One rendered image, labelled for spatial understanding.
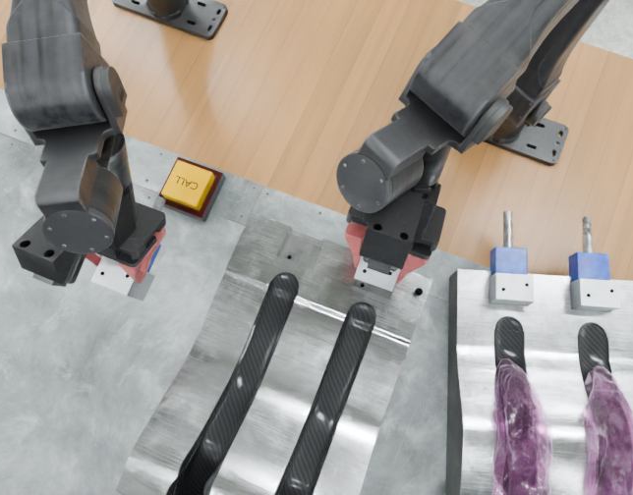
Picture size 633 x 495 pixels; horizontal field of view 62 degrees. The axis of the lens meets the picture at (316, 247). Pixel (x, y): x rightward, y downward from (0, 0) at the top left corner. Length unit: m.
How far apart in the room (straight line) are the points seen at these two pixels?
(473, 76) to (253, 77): 0.52
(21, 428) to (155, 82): 0.57
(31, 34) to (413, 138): 0.33
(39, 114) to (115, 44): 0.54
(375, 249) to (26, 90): 0.32
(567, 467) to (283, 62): 0.72
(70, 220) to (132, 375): 0.39
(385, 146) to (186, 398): 0.40
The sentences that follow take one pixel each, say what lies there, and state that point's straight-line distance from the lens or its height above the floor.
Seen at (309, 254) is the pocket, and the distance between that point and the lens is 0.73.
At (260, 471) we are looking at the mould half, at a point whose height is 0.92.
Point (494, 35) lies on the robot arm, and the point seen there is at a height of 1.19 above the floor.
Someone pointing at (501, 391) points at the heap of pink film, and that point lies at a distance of 0.71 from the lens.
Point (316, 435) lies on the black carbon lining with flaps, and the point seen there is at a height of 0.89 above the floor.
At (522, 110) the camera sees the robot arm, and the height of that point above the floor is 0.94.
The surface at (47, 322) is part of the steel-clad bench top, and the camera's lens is 0.88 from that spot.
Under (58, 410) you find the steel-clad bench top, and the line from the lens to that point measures 0.86.
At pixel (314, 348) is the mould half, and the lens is 0.68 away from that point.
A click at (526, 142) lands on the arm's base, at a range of 0.89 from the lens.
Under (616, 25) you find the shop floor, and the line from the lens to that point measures 2.19.
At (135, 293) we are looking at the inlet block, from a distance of 0.68.
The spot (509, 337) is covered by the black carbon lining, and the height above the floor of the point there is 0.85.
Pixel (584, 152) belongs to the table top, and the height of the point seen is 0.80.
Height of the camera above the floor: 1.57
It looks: 75 degrees down
